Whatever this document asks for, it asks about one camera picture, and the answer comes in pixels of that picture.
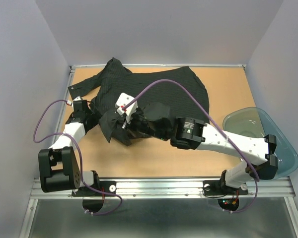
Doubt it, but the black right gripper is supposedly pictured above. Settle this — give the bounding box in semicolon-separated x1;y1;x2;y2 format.
118;108;169;142

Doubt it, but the black pinstriped long sleeve shirt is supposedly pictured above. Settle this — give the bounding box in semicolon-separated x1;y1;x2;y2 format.
68;58;210;146

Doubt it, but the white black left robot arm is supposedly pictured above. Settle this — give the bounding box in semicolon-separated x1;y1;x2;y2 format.
38;96;101;195

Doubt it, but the translucent blue plastic bin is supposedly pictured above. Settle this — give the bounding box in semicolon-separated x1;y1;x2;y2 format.
223;106;298;181

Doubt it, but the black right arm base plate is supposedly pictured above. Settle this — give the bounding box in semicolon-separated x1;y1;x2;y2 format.
203;179;248;197

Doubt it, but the aluminium table frame rail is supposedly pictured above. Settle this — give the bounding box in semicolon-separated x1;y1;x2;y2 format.
21;65;298;238

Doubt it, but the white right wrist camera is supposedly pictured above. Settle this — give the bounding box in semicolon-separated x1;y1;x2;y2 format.
115;93;138;124

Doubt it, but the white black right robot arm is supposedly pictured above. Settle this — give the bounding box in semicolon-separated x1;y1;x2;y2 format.
124;103;278;195

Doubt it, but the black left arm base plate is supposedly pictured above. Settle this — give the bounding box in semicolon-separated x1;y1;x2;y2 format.
72;179;117;198

